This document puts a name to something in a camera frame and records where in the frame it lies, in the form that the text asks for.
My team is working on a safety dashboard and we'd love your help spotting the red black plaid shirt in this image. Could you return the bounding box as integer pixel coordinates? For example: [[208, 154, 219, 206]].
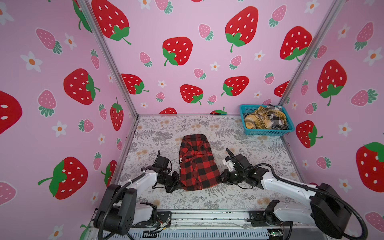
[[179, 134, 221, 191]]

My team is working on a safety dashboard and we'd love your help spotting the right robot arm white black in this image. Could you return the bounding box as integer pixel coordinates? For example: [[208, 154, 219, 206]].
[[221, 155, 352, 239]]

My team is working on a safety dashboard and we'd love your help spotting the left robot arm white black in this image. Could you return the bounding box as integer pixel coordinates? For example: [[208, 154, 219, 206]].
[[94, 155, 180, 240]]

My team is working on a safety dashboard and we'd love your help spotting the yellow plaid shirt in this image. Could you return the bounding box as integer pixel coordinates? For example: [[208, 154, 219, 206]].
[[244, 105, 288, 130]]

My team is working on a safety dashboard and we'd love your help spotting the teal plastic basket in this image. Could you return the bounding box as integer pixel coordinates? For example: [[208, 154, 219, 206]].
[[240, 105, 295, 137]]

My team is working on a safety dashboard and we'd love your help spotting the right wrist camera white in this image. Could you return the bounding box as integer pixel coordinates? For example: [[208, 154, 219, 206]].
[[223, 160, 235, 172]]

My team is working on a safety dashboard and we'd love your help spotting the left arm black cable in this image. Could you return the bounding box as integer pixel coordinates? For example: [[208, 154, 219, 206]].
[[97, 149, 172, 240]]

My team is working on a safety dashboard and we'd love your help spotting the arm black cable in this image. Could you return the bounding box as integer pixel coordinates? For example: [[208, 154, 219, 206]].
[[97, 149, 172, 240], [225, 148, 369, 240]]

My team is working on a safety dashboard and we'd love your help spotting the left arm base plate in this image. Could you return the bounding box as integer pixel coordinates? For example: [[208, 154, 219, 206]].
[[132, 211, 172, 229]]

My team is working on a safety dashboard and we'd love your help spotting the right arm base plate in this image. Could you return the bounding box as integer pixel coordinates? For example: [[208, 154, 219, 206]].
[[247, 210, 290, 227]]

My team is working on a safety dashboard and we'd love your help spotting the aluminium rail frame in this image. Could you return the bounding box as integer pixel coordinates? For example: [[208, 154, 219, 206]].
[[80, 208, 343, 240]]

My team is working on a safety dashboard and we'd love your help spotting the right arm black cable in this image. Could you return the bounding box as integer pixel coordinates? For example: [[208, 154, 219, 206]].
[[225, 148, 369, 240]]

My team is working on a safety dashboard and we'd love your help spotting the right corner aluminium post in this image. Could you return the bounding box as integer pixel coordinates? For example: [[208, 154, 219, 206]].
[[279, 0, 345, 106]]

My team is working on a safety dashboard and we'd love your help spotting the corner aluminium post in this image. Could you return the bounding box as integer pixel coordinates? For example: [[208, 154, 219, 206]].
[[279, 0, 345, 106], [78, 1, 139, 119]]

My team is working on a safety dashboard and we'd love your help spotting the left corner aluminium post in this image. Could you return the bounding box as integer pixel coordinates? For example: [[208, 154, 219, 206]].
[[78, 1, 139, 119]]

